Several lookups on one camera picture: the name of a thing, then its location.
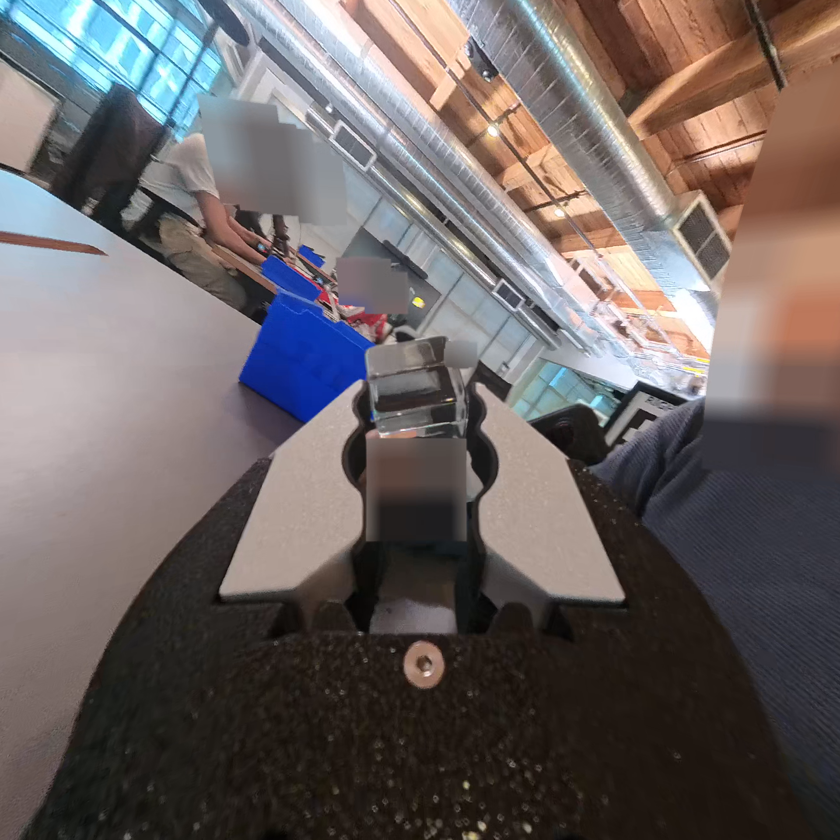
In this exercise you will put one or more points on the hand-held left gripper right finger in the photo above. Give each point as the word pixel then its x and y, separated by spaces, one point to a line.
pixel 541 518

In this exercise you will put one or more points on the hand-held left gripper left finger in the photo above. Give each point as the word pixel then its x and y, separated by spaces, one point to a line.
pixel 295 518

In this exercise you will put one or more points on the clear acrylic cube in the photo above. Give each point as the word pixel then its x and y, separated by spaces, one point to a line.
pixel 413 394

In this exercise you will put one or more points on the blue plastic bin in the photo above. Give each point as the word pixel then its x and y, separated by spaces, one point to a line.
pixel 295 361
pixel 285 272

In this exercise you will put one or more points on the black screen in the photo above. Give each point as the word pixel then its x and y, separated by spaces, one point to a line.
pixel 377 246

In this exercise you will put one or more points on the dark chair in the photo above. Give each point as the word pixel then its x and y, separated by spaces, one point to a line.
pixel 111 151

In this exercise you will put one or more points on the large window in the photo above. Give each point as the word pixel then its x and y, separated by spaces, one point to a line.
pixel 157 65

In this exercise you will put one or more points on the duct vent grille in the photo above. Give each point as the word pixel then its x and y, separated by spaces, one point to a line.
pixel 703 237

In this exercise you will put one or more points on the thin silver duct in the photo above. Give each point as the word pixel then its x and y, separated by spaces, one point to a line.
pixel 420 197

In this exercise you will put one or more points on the large silver ventilation duct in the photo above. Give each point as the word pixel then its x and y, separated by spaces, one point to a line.
pixel 577 118

